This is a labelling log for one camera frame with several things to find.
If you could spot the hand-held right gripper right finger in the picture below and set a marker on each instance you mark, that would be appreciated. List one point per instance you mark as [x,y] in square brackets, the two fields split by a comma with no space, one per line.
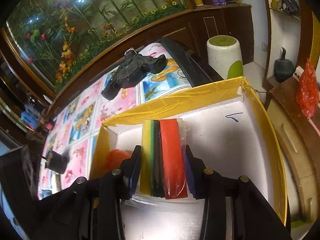
[191,177]

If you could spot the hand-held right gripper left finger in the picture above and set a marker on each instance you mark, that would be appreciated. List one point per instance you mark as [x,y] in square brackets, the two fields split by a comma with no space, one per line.
[133,171]

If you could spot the pack of coloured felt sheets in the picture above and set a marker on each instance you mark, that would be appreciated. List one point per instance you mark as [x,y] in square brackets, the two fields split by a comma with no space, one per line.
[172,155]

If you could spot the yellow-edged white box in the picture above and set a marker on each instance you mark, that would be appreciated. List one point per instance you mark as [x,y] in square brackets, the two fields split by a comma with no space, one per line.
[225,142]

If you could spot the orange-red plastic bag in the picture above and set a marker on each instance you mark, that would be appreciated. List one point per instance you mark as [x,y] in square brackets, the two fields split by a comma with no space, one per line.
[116,158]

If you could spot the black electric motor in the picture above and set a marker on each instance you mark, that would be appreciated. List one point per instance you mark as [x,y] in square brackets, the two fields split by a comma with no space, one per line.
[58,162]

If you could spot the black plastic toy gun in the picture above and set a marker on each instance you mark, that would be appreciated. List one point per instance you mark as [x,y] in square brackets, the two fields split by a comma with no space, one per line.
[131,72]

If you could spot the black curved panel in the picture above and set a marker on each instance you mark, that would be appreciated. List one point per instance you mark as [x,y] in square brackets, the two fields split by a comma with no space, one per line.
[190,62]

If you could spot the blue plastic jug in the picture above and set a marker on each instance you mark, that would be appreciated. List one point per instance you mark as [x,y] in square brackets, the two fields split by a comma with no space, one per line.
[28,119]

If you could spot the light wooden cabinet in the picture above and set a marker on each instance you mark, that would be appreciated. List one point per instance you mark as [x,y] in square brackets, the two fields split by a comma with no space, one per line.
[287,110]

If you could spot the white stool with green top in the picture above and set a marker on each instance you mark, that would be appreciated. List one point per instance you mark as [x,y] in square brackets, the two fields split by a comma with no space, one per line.
[220,57]

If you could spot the black kettle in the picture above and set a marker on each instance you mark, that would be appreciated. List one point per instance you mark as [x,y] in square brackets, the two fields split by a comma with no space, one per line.
[283,67]

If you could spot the red hanging plastic bag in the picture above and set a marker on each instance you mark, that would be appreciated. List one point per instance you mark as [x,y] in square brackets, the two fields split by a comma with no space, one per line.
[306,90]

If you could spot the dark wooden cabinet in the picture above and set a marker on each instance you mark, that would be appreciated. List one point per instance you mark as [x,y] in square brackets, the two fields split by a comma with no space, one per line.
[232,30]

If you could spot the artificial flower display case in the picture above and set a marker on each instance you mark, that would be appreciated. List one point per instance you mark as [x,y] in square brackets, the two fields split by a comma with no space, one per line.
[100,17]

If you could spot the small yellow box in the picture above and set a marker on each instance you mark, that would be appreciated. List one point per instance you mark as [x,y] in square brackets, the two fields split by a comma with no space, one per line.
[276,3]

